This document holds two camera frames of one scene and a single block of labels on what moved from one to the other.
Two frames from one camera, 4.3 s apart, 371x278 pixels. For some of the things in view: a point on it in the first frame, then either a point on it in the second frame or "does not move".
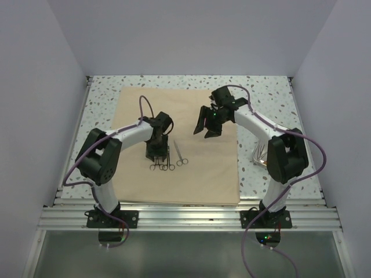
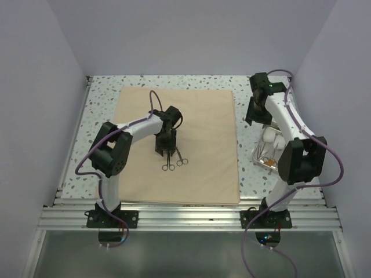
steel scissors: x=171 y=167 does not move
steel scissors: x=181 y=161 does not move
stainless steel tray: x=260 y=153 does not move
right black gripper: x=206 y=112 → x=252 y=116
